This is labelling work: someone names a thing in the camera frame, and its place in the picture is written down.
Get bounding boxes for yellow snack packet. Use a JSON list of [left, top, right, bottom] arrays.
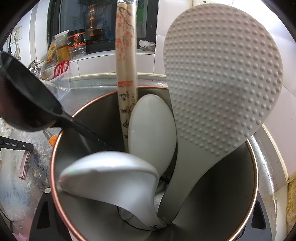
[[46, 43, 55, 64]]

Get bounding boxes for white MAX plastic spoon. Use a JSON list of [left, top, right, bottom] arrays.
[[58, 151, 166, 231]]

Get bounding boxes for orange handled peeler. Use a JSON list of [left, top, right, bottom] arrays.
[[43, 128, 57, 147]]

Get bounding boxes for black plastic ladle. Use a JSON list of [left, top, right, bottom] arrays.
[[1, 51, 115, 151]]

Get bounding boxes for white dimpled rice paddle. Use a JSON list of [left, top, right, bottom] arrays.
[[158, 4, 283, 223]]

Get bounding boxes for jar with black label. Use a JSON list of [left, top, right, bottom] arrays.
[[67, 29, 86, 60]]

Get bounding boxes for jar with yellow contents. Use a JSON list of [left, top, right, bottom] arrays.
[[55, 30, 70, 63]]

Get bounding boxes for clear plastic container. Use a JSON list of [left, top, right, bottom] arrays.
[[44, 72, 71, 100]]

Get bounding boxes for white ceramic soup spoon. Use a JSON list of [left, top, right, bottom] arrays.
[[128, 94, 177, 176]]

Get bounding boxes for red handled scissors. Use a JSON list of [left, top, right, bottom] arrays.
[[53, 60, 69, 78]]

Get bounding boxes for wooden chopsticks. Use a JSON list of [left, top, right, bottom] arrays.
[[115, 1, 138, 152]]

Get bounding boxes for red metal utensil canister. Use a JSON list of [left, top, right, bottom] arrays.
[[49, 85, 260, 241]]

